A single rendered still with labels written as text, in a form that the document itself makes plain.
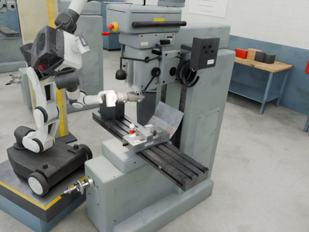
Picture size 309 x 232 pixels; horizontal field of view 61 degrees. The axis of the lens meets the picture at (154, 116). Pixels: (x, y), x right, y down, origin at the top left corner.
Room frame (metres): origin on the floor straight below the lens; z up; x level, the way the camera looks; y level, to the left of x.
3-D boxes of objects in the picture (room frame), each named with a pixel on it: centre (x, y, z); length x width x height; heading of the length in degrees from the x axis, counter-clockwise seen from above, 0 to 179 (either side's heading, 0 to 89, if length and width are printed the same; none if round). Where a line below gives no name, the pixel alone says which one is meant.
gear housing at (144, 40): (1.91, 0.10, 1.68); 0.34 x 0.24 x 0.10; 132
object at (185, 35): (2.22, -0.24, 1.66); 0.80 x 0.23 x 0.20; 132
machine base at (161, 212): (2.05, -0.06, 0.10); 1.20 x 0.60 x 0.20; 132
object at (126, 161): (1.89, 0.13, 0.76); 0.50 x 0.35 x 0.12; 132
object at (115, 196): (1.87, 0.14, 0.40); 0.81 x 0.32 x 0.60; 132
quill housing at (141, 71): (1.89, 0.12, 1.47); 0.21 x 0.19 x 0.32; 42
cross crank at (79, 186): (1.55, 0.50, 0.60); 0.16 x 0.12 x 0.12; 132
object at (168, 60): (2.01, -0.02, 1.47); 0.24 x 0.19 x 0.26; 42
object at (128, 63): (1.81, 0.21, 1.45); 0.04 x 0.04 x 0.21; 42
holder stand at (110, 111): (2.22, 0.40, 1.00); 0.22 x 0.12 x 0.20; 52
